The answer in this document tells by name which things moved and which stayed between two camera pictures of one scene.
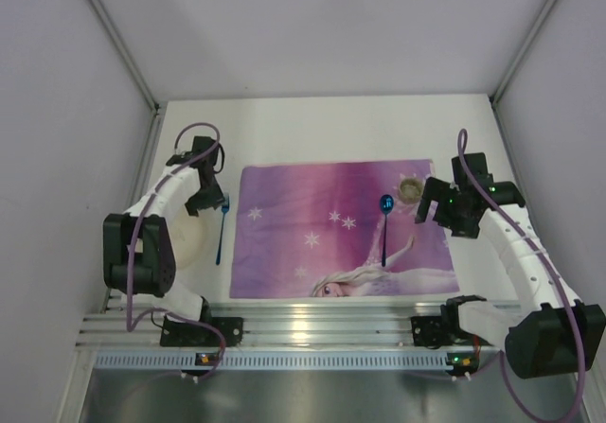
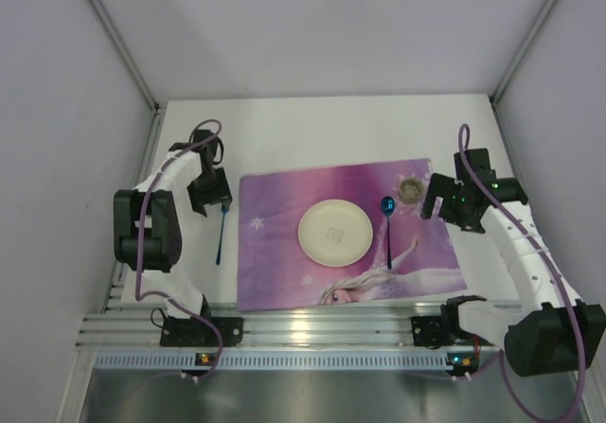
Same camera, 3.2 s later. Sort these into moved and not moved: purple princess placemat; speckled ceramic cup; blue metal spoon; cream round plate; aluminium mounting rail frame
Moved: blue metal spoon; cream round plate
Not moved: speckled ceramic cup; purple princess placemat; aluminium mounting rail frame
